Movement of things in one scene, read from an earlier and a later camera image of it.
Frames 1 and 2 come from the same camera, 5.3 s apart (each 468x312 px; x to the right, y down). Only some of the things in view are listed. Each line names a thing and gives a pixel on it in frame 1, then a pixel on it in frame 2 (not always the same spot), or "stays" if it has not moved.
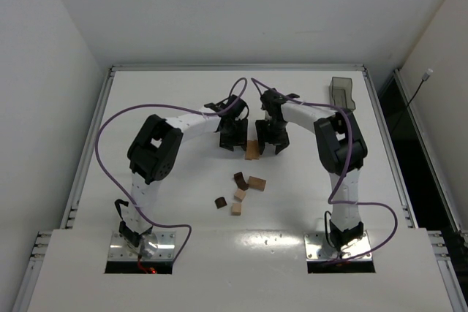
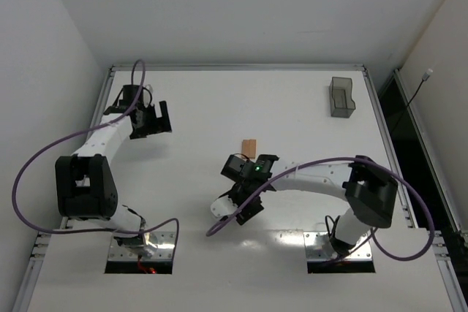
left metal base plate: x=157 y=245 stays
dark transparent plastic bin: x=340 y=92 stays
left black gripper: x=233 y=135 to x=154 y=126
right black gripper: x=272 y=136 to x=247 y=205
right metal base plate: x=317 y=248 stays
